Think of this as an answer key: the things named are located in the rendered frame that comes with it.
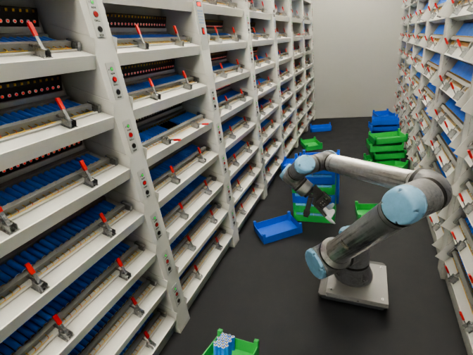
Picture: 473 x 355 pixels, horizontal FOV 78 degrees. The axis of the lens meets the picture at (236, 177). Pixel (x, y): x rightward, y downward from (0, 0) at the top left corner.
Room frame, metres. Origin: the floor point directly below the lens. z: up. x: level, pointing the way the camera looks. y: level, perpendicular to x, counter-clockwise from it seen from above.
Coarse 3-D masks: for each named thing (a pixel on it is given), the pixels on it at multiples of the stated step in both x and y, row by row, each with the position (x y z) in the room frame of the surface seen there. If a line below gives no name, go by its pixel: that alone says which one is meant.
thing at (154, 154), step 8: (168, 112) 1.59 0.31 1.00; (192, 112) 1.72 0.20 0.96; (200, 112) 1.69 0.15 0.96; (208, 112) 1.68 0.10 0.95; (144, 120) 1.41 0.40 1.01; (168, 120) 1.56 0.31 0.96; (208, 120) 1.66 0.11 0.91; (192, 128) 1.51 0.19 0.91; (200, 128) 1.53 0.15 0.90; (208, 128) 1.64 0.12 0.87; (176, 136) 1.39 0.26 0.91; (184, 136) 1.41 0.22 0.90; (192, 136) 1.47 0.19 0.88; (160, 144) 1.28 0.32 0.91; (176, 144) 1.33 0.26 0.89; (184, 144) 1.41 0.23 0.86; (144, 152) 1.13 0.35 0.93; (152, 152) 1.19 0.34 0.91; (160, 152) 1.22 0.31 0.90; (168, 152) 1.28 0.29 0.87; (152, 160) 1.17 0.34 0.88
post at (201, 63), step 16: (176, 16) 1.72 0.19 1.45; (192, 16) 1.68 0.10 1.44; (176, 64) 1.75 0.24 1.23; (192, 64) 1.70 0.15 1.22; (208, 64) 1.72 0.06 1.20; (208, 80) 1.70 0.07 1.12; (208, 96) 1.67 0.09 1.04; (224, 144) 1.75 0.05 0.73; (224, 192) 1.68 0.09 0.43; (224, 224) 1.69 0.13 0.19
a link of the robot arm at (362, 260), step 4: (344, 228) 1.22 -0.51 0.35; (340, 232) 1.20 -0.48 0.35; (364, 252) 1.11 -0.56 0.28; (368, 252) 1.13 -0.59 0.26; (356, 256) 1.09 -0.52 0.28; (360, 256) 1.10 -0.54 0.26; (364, 256) 1.11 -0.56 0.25; (368, 256) 1.13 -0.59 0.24; (352, 260) 1.08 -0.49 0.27; (356, 260) 1.09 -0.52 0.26; (360, 260) 1.11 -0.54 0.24; (364, 260) 1.11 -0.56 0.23; (368, 260) 1.13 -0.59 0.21; (352, 264) 1.09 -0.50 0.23; (356, 264) 1.11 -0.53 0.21; (360, 264) 1.11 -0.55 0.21; (364, 264) 1.11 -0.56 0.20; (368, 264) 1.13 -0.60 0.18; (356, 268) 1.11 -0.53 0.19; (360, 268) 1.11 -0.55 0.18
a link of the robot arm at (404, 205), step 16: (400, 192) 0.75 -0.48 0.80; (416, 192) 0.74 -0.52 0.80; (432, 192) 0.74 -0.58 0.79; (384, 208) 0.78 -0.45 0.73; (400, 208) 0.74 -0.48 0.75; (416, 208) 0.71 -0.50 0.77; (432, 208) 0.73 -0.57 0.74; (352, 224) 0.96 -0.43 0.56; (368, 224) 0.85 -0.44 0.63; (384, 224) 0.80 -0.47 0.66; (400, 224) 0.73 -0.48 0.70; (336, 240) 1.00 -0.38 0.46; (352, 240) 0.92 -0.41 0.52; (368, 240) 0.86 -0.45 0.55; (320, 256) 1.06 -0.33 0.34; (336, 256) 0.99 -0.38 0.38; (352, 256) 0.96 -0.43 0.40; (320, 272) 1.03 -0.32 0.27; (336, 272) 1.05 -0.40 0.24
